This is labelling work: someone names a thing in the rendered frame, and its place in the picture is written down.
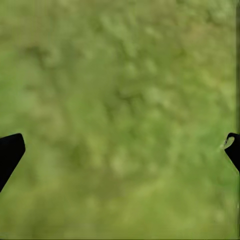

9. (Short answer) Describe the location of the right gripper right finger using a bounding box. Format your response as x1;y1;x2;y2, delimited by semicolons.
220;133;240;172

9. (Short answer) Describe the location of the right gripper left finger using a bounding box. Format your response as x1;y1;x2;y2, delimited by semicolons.
0;133;26;192

